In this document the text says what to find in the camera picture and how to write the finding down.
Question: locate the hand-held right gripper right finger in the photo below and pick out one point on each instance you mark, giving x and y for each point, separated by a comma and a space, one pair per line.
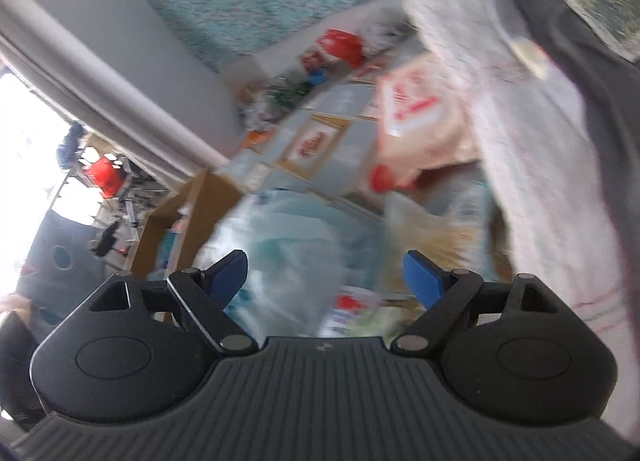
425, 277

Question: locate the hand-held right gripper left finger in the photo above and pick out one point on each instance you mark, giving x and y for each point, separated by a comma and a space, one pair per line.
230, 271

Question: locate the cardboard box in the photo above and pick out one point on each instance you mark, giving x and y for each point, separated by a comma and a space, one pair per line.
200, 211

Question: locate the clear plastic bag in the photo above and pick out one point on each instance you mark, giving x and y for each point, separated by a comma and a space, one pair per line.
300, 251

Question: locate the person's left forearm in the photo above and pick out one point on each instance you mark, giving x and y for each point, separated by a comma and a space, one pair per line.
11, 302

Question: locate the yellowish plastic packet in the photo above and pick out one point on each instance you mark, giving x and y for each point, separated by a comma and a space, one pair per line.
440, 238

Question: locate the blue tissue packet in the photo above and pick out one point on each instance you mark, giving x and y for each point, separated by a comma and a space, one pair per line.
167, 243

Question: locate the pale green packet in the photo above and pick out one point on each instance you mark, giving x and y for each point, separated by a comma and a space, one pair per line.
365, 313

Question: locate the cluttered metal rack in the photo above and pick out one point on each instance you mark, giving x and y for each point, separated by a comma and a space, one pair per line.
135, 211

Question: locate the orange small object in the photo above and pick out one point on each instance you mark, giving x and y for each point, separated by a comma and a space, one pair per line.
255, 138

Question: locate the dark grey fabric box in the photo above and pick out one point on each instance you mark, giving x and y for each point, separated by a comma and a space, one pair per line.
65, 241

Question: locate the red plastic crate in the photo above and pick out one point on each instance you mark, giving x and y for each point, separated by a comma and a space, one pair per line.
104, 176

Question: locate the white cloth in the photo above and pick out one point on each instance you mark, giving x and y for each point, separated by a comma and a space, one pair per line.
540, 166

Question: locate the red white tissue pack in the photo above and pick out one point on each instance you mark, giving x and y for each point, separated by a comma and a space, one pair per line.
420, 106

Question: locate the green bottles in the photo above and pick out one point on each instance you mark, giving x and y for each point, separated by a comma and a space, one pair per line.
290, 93

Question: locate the white curtain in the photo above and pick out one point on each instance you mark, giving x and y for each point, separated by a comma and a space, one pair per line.
125, 106

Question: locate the blue hanging clothing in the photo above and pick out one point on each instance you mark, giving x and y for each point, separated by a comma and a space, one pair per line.
70, 143

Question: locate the blue small container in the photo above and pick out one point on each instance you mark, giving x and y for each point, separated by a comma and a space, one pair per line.
317, 76

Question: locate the red white small box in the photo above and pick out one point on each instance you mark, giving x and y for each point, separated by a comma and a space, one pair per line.
311, 61

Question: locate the red plastic jug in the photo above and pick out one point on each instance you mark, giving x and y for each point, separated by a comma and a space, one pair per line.
342, 46

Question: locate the dark grey cloth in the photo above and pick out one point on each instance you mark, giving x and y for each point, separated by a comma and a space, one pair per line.
615, 116

